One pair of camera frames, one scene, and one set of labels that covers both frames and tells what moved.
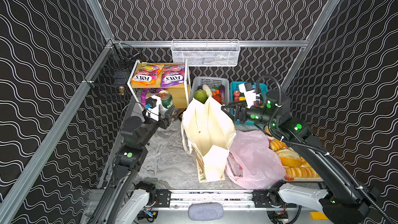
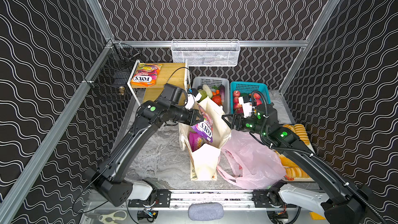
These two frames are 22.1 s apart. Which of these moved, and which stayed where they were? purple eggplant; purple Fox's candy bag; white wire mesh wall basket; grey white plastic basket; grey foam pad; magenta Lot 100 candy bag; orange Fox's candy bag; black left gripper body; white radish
Moved: magenta Lot 100 candy bag; purple Fox's candy bag; black left gripper body
Stayed: white radish; purple eggplant; grey white plastic basket; grey foam pad; white wire mesh wall basket; orange Fox's candy bag
